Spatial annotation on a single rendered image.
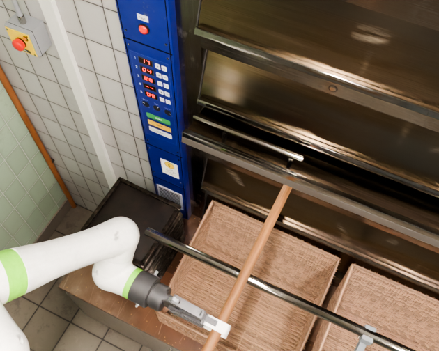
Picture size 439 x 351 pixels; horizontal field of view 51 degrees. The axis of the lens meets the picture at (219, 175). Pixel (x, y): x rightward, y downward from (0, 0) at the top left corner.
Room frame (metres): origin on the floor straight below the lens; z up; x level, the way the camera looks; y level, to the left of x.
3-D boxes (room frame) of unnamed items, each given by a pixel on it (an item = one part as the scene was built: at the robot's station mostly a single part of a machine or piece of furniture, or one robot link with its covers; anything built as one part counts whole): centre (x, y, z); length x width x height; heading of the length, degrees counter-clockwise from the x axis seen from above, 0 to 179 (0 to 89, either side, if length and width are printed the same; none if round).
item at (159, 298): (0.36, 0.13, 1.19); 0.09 x 0.07 x 0.08; 65
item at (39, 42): (1.12, 0.62, 1.46); 0.10 x 0.07 x 0.10; 66
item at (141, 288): (0.40, 0.20, 1.19); 0.12 x 0.06 x 0.09; 155
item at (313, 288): (0.54, -0.12, 0.72); 0.56 x 0.49 x 0.28; 65
